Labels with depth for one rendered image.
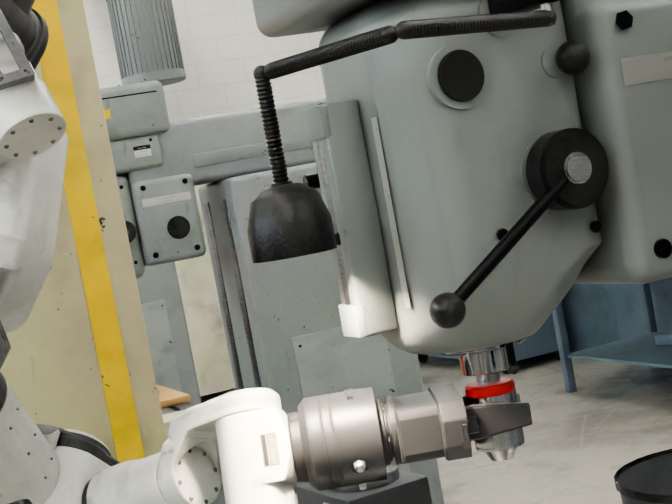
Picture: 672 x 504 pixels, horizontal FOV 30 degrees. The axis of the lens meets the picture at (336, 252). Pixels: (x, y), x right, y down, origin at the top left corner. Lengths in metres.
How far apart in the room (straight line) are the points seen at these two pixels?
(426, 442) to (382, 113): 0.30
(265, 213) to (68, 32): 1.87
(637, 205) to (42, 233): 0.57
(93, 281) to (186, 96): 7.78
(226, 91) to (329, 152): 9.54
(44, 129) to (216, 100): 9.43
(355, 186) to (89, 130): 1.76
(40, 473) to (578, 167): 0.61
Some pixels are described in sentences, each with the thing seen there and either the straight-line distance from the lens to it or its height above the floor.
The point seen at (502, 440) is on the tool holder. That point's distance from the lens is 1.17.
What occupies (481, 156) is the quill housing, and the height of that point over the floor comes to 1.48.
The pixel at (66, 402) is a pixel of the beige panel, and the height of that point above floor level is 1.12.
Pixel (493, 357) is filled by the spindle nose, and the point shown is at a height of 1.29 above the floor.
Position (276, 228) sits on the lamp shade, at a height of 1.45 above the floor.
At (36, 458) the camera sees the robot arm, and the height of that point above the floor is 1.27.
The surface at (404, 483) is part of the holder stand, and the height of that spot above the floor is 1.09.
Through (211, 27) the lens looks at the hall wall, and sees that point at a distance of 10.69.
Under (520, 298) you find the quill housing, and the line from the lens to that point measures 1.10.
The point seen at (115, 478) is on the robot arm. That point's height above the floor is 1.23.
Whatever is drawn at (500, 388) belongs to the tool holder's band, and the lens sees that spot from 1.16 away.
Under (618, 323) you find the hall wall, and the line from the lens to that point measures 8.44.
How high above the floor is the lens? 1.48
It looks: 3 degrees down
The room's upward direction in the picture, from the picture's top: 10 degrees counter-clockwise
